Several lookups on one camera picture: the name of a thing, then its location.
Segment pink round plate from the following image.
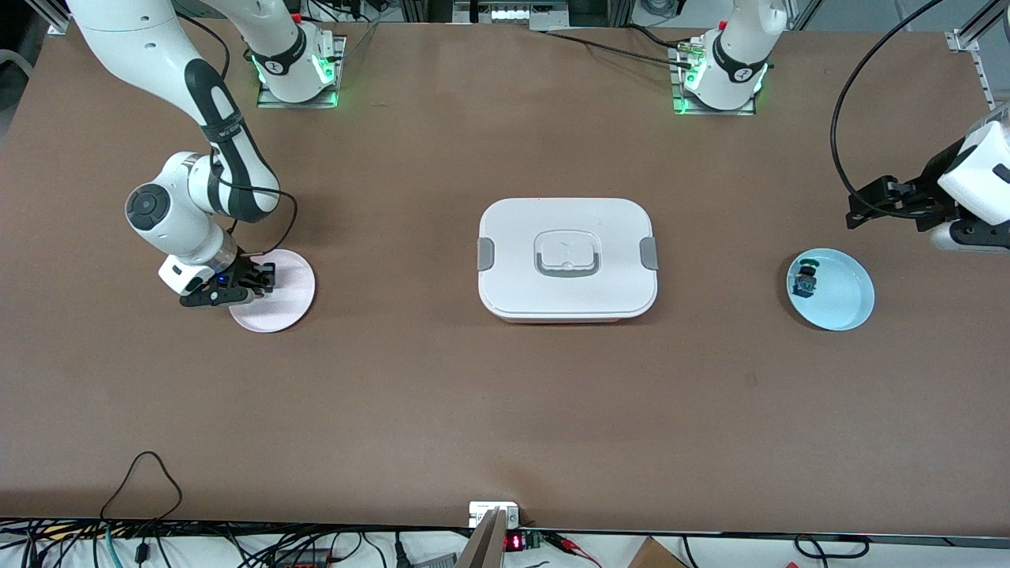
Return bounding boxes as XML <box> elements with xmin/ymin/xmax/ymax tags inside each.
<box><xmin>229</xmin><ymin>249</ymin><xmax>316</xmax><ymax>333</ymax></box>

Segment light blue round plate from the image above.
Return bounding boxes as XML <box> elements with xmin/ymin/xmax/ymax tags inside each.
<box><xmin>786</xmin><ymin>248</ymin><xmax>876</xmax><ymax>331</ymax></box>

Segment white lunch box grey latches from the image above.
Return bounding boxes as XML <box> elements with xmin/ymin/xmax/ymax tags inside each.
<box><xmin>477</xmin><ymin>197</ymin><xmax>659</xmax><ymax>324</ymax></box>

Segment white power strip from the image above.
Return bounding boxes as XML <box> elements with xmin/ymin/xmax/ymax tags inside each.
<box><xmin>469</xmin><ymin>502</ymin><xmax>521</xmax><ymax>529</ymax></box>

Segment lit equipment rack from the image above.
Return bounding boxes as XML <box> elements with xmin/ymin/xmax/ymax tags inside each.
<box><xmin>454</xmin><ymin>0</ymin><xmax>570</xmax><ymax>26</ymax></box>

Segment brown cardboard box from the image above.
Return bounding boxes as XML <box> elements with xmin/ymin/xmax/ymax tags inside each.
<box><xmin>627</xmin><ymin>537</ymin><xmax>689</xmax><ymax>568</ymax></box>

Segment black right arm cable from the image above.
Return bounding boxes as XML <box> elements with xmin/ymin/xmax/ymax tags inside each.
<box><xmin>178</xmin><ymin>12</ymin><xmax>299</xmax><ymax>261</ymax></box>

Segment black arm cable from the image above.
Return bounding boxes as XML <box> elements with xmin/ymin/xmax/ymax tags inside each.
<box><xmin>178</xmin><ymin>12</ymin><xmax>299</xmax><ymax>261</ymax></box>
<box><xmin>830</xmin><ymin>0</ymin><xmax>944</xmax><ymax>218</ymax></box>

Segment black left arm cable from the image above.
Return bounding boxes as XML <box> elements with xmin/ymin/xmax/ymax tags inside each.
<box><xmin>830</xmin><ymin>0</ymin><xmax>944</xmax><ymax>218</ymax></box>

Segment green black switch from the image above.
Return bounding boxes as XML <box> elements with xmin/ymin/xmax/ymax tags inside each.
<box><xmin>791</xmin><ymin>258</ymin><xmax>821</xmax><ymax>299</ymax></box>

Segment aluminium frame profile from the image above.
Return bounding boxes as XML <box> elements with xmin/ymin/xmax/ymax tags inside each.
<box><xmin>945</xmin><ymin>0</ymin><xmax>1010</xmax><ymax>111</ymax></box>
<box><xmin>24</xmin><ymin>0</ymin><xmax>72</xmax><ymax>36</ymax></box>

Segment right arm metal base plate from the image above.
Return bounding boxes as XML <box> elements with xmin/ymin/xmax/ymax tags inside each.
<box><xmin>256</xmin><ymin>35</ymin><xmax>346</xmax><ymax>109</ymax></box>

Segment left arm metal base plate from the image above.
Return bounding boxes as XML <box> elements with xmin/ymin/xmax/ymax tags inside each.
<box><xmin>671</xmin><ymin>43</ymin><xmax>757</xmax><ymax>117</ymax></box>

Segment thin black cable loop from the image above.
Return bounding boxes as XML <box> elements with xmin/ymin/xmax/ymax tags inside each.
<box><xmin>99</xmin><ymin>451</ymin><xmax>184</xmax><ymax>521</ymax></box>

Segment black cable on table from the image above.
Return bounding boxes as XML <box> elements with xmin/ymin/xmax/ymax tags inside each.
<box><xmin>533</xmin><ymin>28</ymin><xmax>699</xmax><ymax>68</ymax></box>

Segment grey wooden camera post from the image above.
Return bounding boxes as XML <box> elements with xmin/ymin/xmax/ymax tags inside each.
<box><xmin>456</xmin><ymin>507</ymin><xmax>507</xmax><ymax>568</ymax></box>

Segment black looped floor cable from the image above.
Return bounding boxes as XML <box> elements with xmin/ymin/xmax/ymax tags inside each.
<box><xmin>793</xmin><ymin>535</ymin><xmax>871</xmax><ymax>559</ymax></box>

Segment red wire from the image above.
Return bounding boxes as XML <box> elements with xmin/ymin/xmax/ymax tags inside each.
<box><xmin>544</xmin><ymin>532</ymin><xmax>602</xmax><ymax>567</ymax></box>

